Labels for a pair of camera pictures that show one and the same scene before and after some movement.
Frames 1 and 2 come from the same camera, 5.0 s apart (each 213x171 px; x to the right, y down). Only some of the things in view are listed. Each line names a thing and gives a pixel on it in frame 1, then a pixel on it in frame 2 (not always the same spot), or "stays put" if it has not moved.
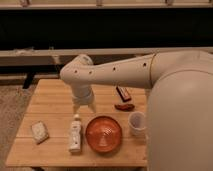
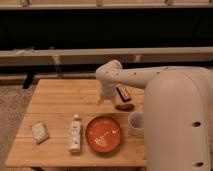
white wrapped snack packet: (40, 132) stays put
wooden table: (51, 134) stays put
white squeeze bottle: (75, 144) stays put
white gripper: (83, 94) → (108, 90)
